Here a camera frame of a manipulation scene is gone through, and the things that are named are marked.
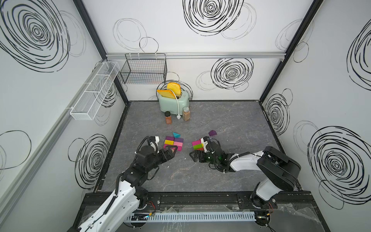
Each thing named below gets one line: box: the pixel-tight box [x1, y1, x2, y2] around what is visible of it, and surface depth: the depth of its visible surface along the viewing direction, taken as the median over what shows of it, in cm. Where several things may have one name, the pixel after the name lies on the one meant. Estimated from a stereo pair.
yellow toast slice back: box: [166, 82, 182, 96], surface depth 104 cm
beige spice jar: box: [182, 106, 191, 122], surface depth 104 cm
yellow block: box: [164, 139, 175, 146], surface depth 98 cm
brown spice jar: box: [164, 111, 172, 125], surface depth 104 cm
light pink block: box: [173, 141, 184, 147], surface depth 96 cm
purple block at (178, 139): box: [174, 137, 185, 143], surface depth 99 cm
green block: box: [192, 143, 203, 150], surface depth 95 cm
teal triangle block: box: [172, 131, 182, 139], surface depth 100 cm
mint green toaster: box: [157, 89, 190, 116], surface depth 104 cm
